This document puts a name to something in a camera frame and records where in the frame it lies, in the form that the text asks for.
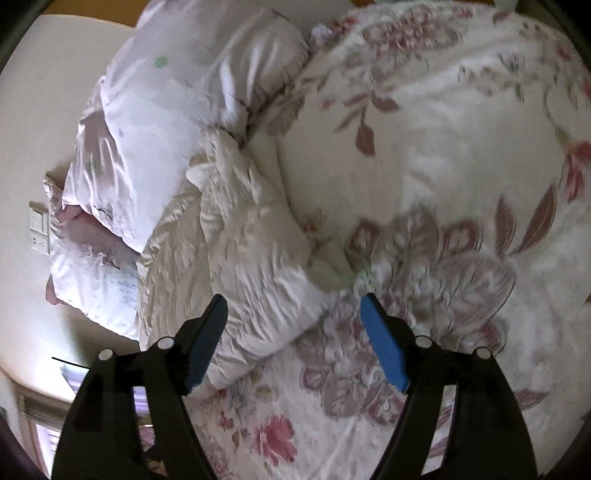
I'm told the white puffer down jacket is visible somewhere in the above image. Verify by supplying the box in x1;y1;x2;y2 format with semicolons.
136;129;353;401

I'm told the pink tree-print pillow near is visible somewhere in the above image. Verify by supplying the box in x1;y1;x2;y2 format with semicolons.
62;1;308;251

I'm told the white wall switch socket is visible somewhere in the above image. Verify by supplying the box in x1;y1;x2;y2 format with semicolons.
29;203;50;255

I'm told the dark monitor screen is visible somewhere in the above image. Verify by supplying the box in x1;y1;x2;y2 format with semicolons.
53;357;89;393

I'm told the pink tree-print pillow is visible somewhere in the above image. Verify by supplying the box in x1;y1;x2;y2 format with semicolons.
43;177;139;341
62;1;308;251

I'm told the floral bed quilt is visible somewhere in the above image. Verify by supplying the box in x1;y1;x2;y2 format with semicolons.
187;3;590;479

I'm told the pink tree-print pillow far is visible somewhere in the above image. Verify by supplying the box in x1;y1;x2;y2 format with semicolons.
43;177;139;341

